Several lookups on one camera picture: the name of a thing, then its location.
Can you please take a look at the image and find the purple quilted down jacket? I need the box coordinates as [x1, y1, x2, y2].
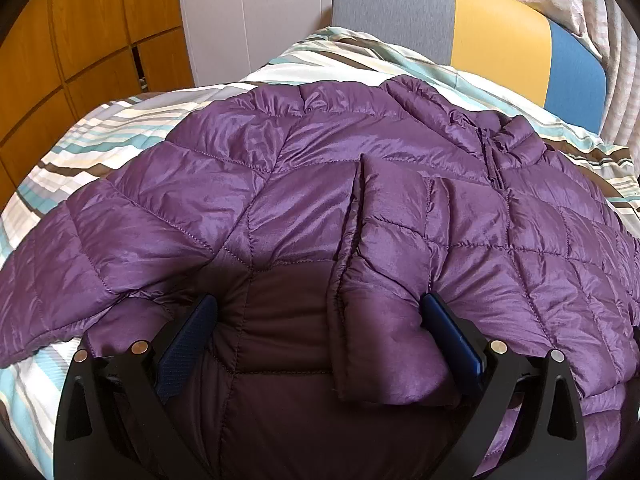
[0, 74, 640, 480]

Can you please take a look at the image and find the striped bed duvet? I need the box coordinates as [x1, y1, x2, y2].
[0, 25, 640, 480]

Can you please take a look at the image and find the wooden wardrobe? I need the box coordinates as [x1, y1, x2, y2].
[1, 0, 193, 202]

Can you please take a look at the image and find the grey yellow blue headboard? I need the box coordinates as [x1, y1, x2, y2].
[332, 0, 606, 132]

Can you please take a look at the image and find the white patterned curtain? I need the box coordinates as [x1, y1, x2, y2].
[518, 0, 640, 160]

